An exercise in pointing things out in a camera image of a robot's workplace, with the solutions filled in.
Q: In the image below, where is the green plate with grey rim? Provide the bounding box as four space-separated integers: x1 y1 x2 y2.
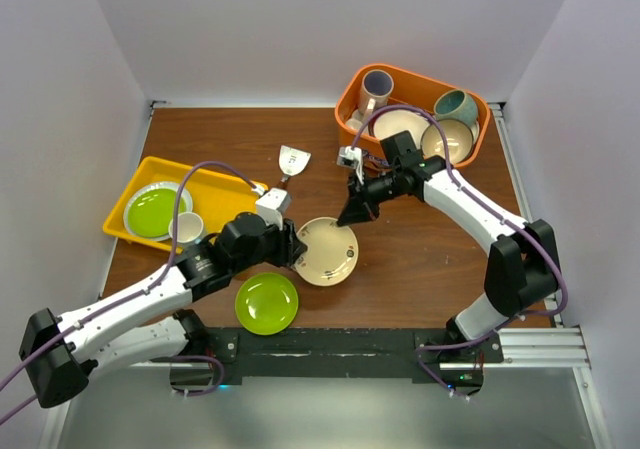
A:
123 181 179 241

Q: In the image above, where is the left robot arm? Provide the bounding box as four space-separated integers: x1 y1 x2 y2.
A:
19 212 307 408

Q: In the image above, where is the small cream floral plate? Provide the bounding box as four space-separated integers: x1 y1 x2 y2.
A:
294 217 359 287

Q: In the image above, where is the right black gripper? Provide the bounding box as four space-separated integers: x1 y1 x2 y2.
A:
337 168 403 226

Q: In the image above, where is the metal spatula with wooden handle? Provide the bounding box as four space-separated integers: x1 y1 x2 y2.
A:
276 145 311 190

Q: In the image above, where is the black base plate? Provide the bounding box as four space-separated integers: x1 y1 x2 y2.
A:
171 327 504 395

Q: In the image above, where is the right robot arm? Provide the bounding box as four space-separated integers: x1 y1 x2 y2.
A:
337 132 561 362

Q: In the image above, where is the cream plate with maroon rim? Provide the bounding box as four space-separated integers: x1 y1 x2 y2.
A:
372 109 430 147

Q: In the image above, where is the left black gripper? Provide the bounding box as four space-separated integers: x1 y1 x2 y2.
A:
231 213 307 275

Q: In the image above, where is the yellow plastic tray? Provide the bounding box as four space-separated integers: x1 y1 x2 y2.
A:
102 156 258 251

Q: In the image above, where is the small lime green plate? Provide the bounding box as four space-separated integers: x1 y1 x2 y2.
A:
234 272 299 336

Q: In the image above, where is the cream cup with blue handle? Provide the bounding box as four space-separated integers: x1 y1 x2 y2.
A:
168 212 206 246

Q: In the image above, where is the white divided plate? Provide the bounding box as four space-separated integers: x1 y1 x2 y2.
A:
346 110 373 136

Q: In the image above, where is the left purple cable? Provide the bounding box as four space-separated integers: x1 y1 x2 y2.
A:
0 161 266 423

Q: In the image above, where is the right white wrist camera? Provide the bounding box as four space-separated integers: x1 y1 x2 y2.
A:
336 146 364 184

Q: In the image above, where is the green ceramic mug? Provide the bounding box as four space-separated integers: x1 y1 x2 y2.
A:
434 89 478 126

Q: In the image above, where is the cream bowl with dark rim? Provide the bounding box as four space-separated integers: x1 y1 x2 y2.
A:
420 119 474 165

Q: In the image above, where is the aluminium frame rail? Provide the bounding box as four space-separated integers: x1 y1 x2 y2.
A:
37 103 614 449

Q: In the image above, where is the lavender mug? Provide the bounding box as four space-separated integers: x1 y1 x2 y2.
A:
357 69 394 122

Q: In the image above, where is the orange plastic bin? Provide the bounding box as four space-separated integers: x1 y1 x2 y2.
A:
334 63 492 169

